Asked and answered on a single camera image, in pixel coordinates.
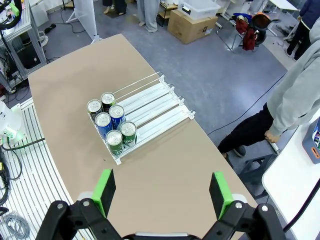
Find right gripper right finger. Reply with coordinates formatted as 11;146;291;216
199;171;287;240

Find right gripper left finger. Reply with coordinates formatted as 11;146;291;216
36;168;121;240

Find blue bin orange handles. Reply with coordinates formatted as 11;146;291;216
301;116;320;165

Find person's right forearm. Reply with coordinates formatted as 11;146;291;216
266;99;298;137

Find clear acrylic can dispenser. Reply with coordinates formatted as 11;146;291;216
86;71;196;166

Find person's right hand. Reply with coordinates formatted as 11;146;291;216
264;129;282;144

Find black step stool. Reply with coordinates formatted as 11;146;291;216
239;152;279;198

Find green soda can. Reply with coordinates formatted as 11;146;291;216
105;129;125;156
120;121;138;148

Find large white table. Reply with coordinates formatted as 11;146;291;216
261;109;320;240

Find blue Pocari Sweat can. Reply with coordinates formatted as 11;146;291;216
108;104;126;130
94;112;113;140

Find black Pepsi can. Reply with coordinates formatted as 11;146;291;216
100;92;117;114
86;99;104;123

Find person in grey hoodie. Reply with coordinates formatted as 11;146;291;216
216;21;320;163

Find black computer case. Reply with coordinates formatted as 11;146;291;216
11;37;42;71

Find red garment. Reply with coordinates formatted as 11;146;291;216
235;14;260;51

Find large cardboard box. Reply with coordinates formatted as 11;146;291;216
166;9;219;45

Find person in dark jacket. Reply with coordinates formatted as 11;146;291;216
285;0;320;61

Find white partition screen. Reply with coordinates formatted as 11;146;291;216
72;0;104;45

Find person in grey trousers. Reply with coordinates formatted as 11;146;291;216
136;0;160;34

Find clear plastic storage box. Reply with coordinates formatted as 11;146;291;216
176;0;222;20

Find person in dark clothes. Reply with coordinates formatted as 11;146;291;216
101;0;128;16

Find white background table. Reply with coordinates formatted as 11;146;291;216
268;0;300;12

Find aluminium slotted base plate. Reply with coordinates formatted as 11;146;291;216
0;96;121;240

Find thick black cable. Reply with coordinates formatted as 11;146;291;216
283;177;320;232

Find grey cable coil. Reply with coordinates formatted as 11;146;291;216
0;211;31;240

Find metal frame chair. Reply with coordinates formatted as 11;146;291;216
216;14;266;54

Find aluminium frame rack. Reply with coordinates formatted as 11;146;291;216
0;0;49;95

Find white cable coil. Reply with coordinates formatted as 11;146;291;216
37;29;50;47

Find small wire shelf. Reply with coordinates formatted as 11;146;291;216
156;2;176;28

